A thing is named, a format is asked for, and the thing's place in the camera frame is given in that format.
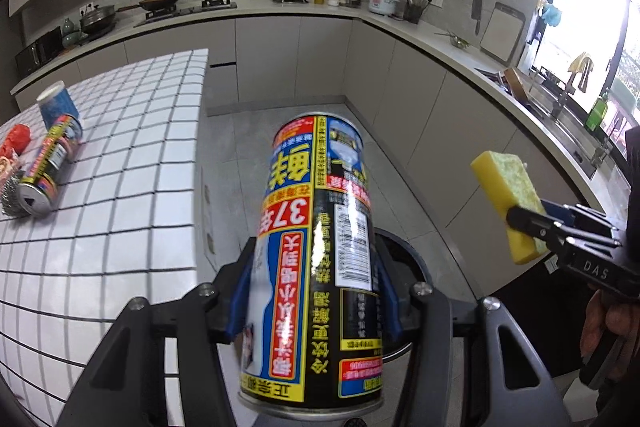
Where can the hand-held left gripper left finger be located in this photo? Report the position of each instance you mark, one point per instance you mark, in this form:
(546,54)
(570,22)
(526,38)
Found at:
(238,307)

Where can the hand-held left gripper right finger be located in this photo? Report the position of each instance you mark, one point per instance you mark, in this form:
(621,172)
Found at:
(391,307)

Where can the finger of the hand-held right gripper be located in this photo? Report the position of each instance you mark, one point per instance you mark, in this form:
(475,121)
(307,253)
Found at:
(530,218)
(555,210)

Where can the black plastic bucket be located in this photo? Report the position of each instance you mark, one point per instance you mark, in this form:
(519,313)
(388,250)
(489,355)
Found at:
(404,264)

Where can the yellow sponge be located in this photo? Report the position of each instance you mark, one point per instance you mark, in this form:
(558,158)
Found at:
(500,177)

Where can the large black spray can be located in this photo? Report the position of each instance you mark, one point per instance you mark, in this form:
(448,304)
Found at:
(310,257)

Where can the steel wool scrubber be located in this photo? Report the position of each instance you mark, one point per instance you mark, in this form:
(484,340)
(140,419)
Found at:
(10,199)

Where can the printed wrapper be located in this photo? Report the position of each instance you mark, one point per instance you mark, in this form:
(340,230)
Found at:
(7,167)

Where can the blue patterned paper cup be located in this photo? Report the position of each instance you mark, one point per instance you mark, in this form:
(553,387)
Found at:
(57,104)

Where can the red wrapper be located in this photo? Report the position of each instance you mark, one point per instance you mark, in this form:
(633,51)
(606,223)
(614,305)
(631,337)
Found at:
(15,139)

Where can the person's right hand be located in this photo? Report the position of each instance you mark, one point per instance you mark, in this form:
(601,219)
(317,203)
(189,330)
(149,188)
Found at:
(597,322)

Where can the small steel faucet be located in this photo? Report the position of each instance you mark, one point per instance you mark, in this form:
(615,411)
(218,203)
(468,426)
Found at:
(602,149)

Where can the white kitchen island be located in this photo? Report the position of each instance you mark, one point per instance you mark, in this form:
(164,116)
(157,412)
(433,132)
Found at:
(227,227)

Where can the steel sink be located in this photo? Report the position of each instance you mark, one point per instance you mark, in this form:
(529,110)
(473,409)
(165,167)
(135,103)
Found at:
(545,117)

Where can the island socket panel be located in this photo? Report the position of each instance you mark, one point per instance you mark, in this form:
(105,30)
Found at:
(206,217)

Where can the green bottle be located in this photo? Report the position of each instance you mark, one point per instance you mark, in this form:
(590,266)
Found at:
(597,114)

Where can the tall steel faucet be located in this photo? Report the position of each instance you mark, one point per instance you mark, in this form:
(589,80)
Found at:
(564,94)

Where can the round wooden board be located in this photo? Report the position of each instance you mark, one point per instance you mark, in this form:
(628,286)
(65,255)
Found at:
(516,86)

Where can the yellow cloth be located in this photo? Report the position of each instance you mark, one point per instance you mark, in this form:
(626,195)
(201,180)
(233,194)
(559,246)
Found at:
(580,67)

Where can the white checkered tablecloth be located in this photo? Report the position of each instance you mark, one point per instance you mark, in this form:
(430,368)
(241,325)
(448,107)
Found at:
(125,207)

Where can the grey rimmed cutting board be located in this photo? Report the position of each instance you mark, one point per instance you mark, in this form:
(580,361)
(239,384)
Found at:
(501,32)

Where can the kitchen window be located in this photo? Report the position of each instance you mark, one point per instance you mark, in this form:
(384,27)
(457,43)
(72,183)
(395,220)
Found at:
(585,22)

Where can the green vegetables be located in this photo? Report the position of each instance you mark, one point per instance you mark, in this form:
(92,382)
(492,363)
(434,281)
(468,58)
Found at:
(457,41)

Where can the blue hanging cloth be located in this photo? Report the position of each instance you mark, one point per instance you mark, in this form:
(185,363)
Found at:
(551,13)

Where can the hanging cleaver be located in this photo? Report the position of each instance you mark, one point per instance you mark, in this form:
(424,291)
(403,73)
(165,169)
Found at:
(477,12)

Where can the black utensil holder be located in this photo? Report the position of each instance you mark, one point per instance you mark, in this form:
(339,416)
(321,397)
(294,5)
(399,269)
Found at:
(413,13)

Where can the grey lower cabinets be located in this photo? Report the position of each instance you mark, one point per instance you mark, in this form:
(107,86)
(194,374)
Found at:
(310,57)

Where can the black gas stove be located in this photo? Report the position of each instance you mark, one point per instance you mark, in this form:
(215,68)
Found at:
(190,11)

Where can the green ceramic pot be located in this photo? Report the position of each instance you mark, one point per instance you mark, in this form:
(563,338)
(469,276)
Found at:
(73,39)

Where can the black frying pan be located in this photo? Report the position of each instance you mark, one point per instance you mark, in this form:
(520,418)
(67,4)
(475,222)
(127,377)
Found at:
(160,1)

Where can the black lidded wok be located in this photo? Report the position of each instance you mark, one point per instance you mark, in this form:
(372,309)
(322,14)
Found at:
(97,19)

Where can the black microwave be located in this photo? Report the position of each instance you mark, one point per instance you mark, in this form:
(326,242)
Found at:
(39,52)

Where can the green ceramic vase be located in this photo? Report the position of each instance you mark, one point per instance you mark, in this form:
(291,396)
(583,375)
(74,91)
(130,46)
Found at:
(68,27)

